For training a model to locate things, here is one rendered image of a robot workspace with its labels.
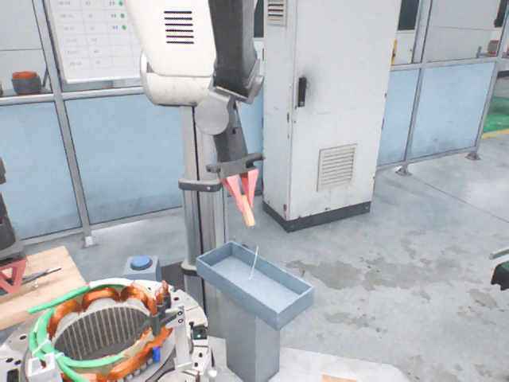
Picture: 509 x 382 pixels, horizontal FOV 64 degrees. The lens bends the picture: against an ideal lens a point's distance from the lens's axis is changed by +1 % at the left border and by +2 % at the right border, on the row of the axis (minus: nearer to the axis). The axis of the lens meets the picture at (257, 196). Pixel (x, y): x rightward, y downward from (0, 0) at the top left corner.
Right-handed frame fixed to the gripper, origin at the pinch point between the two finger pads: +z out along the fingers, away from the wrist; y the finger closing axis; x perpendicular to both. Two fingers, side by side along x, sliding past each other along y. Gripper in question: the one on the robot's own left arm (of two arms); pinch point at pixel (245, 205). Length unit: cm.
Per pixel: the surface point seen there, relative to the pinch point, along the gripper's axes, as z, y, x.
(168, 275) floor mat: 66, -13, 181
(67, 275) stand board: 6.8, -36.0, 16.9
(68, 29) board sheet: -89, -26, 191
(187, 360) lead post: 15.8, -18.5, -17.3
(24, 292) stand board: 6.7, -43.7, 14.2
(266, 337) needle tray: 30.7, -0.9, 5.9
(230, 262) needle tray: 15.5, -2.5, 16.8
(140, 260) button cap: 9.5, -21.7, 20.8
